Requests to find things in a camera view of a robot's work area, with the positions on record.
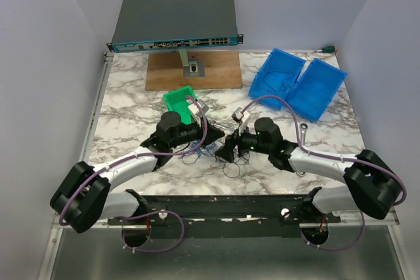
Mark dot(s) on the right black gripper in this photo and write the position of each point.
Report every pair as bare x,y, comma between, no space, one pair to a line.
226,151

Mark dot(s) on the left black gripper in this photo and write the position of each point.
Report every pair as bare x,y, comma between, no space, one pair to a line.
212,134

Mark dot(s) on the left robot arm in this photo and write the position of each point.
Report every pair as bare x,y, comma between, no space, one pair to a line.
84,196

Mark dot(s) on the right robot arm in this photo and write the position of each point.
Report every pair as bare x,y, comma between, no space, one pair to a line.
366,183

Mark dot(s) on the silver combination wrench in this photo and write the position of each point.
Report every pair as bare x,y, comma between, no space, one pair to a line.
222,127

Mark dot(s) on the green plastic bin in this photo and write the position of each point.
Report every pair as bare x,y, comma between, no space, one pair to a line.
177,106

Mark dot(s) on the silver ratchet wrench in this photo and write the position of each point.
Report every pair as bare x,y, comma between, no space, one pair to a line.
303,129

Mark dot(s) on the wooden base board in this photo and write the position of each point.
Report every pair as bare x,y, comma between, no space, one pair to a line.
215,70

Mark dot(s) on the left blue plastic bin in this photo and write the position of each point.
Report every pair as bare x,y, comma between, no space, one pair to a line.
278,76

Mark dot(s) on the blue plastic bin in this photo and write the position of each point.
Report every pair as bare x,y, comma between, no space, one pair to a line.
315,89
278,76

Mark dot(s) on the right blue plastic bin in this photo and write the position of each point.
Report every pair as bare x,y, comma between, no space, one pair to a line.
315,89

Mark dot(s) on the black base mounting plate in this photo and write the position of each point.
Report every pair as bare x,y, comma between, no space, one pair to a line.
224,216

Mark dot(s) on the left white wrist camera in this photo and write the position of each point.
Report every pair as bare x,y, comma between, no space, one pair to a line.
196,108

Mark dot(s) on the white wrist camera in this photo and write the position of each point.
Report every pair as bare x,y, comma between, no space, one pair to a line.
241,117
196,108

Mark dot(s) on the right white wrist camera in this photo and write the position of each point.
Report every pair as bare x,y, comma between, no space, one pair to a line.
241,117

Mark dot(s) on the grey metal stand bracket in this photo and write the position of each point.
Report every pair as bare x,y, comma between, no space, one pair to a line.
192,67

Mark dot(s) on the grey network switch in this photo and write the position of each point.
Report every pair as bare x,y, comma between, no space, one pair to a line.
144,25

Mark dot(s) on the aluminium frame rail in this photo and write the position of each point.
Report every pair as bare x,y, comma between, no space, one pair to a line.
346,218

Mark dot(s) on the green handled screwdriver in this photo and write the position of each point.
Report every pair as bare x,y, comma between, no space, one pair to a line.
330,49

